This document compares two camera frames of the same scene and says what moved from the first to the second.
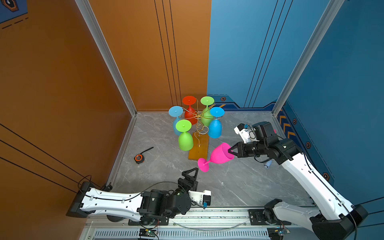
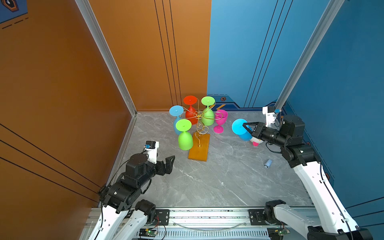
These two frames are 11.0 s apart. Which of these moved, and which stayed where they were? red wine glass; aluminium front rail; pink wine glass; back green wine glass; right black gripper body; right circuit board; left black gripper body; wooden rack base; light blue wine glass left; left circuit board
Moved: right black gripper body; pink wine glass; left black gripper body
Stayed: red wine glass; wooden rack base; left circuit board; aluminium front rail; light blue wine glass left; back green wine glass; right circuit board
